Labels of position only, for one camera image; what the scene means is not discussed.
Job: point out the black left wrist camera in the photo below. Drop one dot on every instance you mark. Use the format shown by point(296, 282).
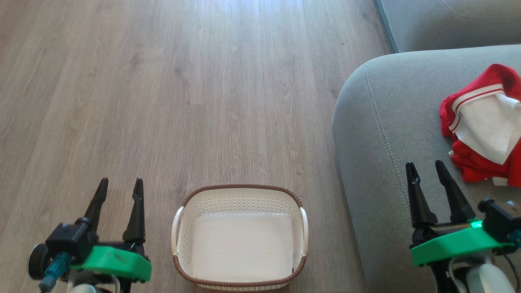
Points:
point(65, 242)

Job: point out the teal left camera connector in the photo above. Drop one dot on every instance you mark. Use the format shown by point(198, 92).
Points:
point(55, 270)

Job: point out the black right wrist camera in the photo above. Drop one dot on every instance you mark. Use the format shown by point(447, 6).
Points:
point(502, 219)

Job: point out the teal right camera connector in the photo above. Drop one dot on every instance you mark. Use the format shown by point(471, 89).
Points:
point(517, 238)

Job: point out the white laundry basket brown rim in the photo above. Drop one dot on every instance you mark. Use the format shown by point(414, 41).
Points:
point(240, 244)

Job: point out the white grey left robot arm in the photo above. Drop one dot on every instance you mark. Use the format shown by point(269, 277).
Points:
point(91, 287)

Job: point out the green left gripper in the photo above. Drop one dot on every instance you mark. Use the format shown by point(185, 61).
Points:
point(114, 262)

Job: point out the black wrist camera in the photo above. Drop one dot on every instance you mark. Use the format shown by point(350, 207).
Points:
point(502, 219)
point(65, 242)

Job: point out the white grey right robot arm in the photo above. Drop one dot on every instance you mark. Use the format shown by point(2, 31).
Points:
point(484, 278)

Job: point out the teal camera connector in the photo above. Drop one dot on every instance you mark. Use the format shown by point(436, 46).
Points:
point(55, 270)
point(517, 238)

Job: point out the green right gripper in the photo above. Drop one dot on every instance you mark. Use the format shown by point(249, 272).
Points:
point(452, 244)

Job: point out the large sofa seat cushion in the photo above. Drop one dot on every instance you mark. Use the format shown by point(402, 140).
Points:
point(447, 22)
point(407, 122)

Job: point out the red garment with white panel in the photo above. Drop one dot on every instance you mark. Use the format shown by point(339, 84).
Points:
point(484, 118)

